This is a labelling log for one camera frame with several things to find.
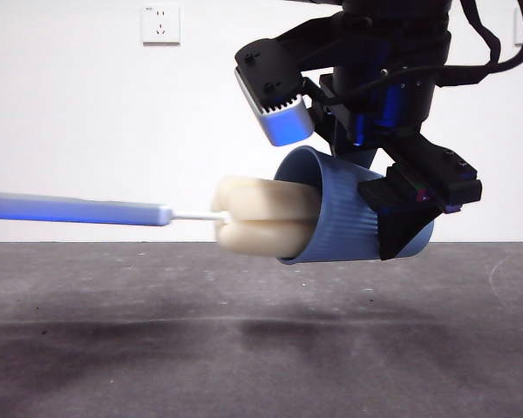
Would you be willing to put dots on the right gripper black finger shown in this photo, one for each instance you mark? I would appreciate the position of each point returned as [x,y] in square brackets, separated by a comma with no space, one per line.
[362,157]
[394,222]

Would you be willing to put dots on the blue ribbed plastic cup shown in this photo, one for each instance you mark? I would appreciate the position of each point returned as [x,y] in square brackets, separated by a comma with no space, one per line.
[344,226]

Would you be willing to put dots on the cup brush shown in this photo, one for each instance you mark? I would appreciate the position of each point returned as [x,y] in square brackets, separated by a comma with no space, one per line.
[261,209]

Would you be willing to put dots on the right wrist grey camera box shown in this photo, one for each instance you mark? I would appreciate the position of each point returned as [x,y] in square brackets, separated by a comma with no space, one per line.
[287,124]

